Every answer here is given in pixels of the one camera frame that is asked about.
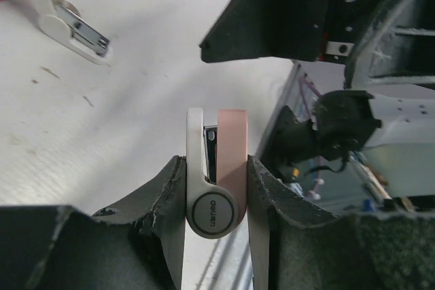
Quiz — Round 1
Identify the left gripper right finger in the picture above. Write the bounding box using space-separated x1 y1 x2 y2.
247 156 434 289

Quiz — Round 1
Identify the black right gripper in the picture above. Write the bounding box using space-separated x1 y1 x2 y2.
200 0 434 89

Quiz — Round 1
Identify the pink stapler top cover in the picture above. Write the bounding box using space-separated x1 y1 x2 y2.
186 108 248 239

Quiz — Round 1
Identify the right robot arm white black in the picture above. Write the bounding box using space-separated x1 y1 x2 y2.
201 0 434 200

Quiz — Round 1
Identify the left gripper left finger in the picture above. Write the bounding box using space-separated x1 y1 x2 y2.
1 156 186 289

